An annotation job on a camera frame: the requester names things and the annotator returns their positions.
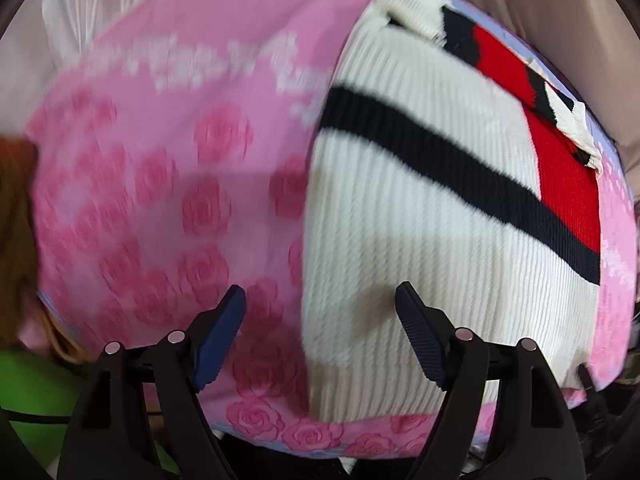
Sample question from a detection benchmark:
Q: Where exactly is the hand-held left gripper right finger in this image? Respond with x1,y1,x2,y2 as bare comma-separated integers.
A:
394,281,587,480

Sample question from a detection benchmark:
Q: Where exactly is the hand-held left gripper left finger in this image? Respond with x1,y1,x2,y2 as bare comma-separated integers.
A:
56,284,248,480

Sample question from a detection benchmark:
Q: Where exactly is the white striped knit sweater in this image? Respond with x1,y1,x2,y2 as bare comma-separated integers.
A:
300,0,609,423

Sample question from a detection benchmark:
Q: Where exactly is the pink rose print blanket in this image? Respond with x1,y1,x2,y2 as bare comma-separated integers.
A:
24,0,640,461

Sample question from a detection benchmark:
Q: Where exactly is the green object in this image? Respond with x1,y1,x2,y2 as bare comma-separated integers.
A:
0,349,178,480

